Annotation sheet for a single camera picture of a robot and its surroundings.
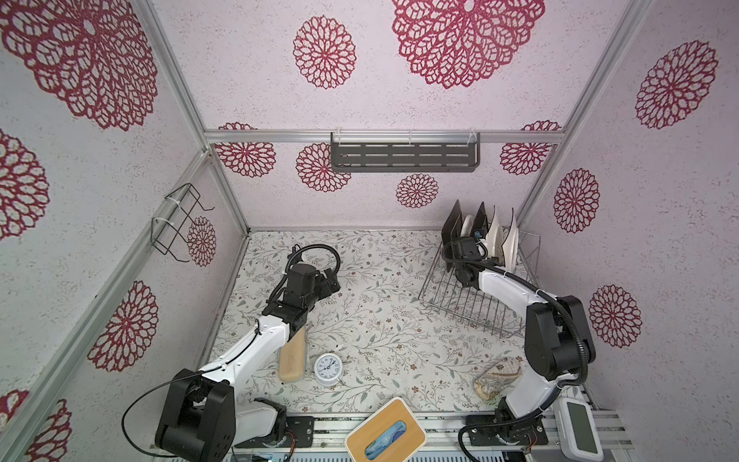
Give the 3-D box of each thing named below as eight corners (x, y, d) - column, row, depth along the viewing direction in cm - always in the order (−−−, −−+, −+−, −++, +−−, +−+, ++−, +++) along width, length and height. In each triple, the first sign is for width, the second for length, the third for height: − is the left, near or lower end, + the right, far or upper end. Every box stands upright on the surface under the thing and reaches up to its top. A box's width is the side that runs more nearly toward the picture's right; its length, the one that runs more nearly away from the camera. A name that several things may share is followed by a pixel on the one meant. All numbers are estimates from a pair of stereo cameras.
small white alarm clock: (315, 385, 83) (312, 380, 80) (318, 358, 88) (315, 352, 85) (342, 385, 83) (340, 380, 80) (343, 358, 88) (342, 352, 85)
